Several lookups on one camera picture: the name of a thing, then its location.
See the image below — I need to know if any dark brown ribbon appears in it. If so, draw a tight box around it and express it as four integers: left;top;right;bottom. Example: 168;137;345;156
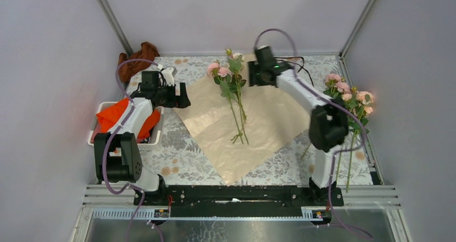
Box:
275;56;315;87

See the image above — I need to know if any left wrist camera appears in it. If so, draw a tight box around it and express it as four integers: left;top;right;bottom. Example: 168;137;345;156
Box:
159;67;177;86

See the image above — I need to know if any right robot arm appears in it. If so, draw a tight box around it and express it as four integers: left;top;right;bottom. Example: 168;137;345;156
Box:
247;46;349;205

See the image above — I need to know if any black mounting base rail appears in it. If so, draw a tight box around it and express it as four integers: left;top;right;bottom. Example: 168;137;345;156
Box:
133;185;344;218

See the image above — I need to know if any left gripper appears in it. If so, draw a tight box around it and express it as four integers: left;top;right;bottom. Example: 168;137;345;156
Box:
154;82;190;109

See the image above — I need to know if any pink fake flower bunch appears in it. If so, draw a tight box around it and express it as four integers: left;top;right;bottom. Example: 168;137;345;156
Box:
299;74;374;189

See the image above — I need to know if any white plastic basket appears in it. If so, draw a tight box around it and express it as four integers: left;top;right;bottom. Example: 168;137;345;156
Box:
87;102;165;151

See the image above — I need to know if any brown cloth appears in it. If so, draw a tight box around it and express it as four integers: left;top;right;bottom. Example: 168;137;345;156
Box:
117;41;160;83

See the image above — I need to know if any peach wrapping paper sheet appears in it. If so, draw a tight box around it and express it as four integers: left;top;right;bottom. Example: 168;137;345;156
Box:
176;59;310;186

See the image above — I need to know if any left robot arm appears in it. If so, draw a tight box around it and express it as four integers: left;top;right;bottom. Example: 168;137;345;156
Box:
94;71;191;205

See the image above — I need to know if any orange cloth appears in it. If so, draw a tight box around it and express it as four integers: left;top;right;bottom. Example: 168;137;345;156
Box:
96;98;161;143

